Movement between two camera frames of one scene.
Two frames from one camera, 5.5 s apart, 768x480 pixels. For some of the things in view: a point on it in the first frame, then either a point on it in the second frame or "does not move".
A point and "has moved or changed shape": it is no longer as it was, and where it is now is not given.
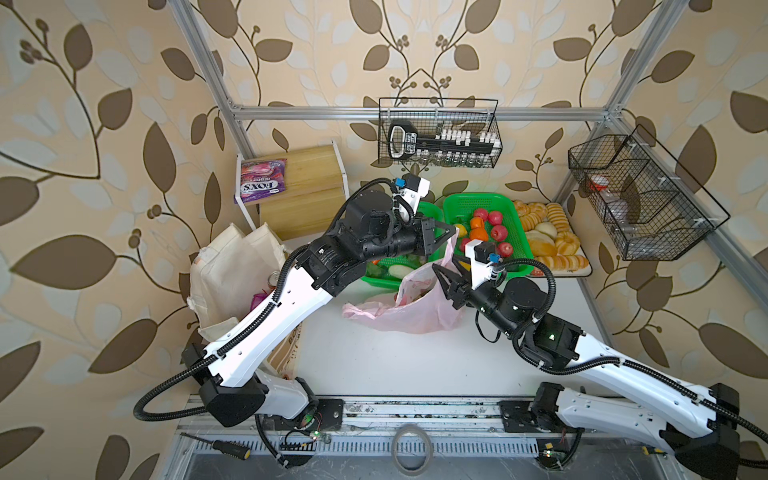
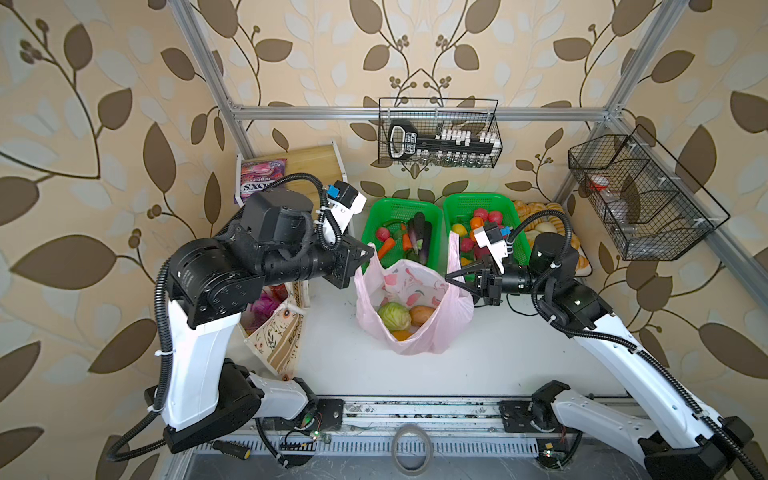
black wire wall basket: x=439 y=132 does not move
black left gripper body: x=420 y=245 -> x=334 y=259
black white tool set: x=446 y=145 does not move
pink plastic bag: x=422 y=302 has moved or changed shape
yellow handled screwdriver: x=226 y=448 does not move
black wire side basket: x=649 y=206 does not move
